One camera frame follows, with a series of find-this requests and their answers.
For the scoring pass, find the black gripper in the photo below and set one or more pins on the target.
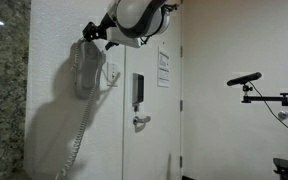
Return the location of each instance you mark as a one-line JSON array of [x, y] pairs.
[[99, 30]]

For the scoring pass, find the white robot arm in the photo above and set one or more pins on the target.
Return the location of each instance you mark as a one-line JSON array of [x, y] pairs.
[[140, 16]]

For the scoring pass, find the black electronic door lock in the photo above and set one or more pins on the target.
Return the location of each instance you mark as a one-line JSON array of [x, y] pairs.
[[138, 88]]

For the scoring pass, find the white paper door sign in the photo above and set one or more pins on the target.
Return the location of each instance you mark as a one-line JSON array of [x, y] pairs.
[[163, 68]]

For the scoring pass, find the silver key cylinder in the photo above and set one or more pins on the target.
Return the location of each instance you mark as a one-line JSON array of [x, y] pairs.
[[136, 108]]

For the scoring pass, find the metal door hinge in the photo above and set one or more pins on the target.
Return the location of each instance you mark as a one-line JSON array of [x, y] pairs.
[[181, 51], [181, 105], [181, 161]]

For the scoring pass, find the white door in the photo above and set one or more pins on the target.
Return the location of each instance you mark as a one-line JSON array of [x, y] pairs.
[[150, 150]]

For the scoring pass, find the white wall telephone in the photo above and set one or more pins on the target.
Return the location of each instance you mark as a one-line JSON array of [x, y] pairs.
[[87, 66]]

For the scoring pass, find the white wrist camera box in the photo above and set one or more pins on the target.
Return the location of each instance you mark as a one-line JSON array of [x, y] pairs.
[[124, 40]]

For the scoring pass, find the white light switch plate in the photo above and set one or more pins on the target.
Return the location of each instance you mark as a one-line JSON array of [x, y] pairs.
[[113, 74]]

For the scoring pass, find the black stereo camera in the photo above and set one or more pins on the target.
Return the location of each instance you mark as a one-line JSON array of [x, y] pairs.
[[244, 79]]

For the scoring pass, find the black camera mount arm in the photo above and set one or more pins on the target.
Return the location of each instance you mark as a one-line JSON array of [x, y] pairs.
[[270, 99], [274, 117]]

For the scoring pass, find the round silver wall knob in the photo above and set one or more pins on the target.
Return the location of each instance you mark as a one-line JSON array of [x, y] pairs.
[[283, 115]]

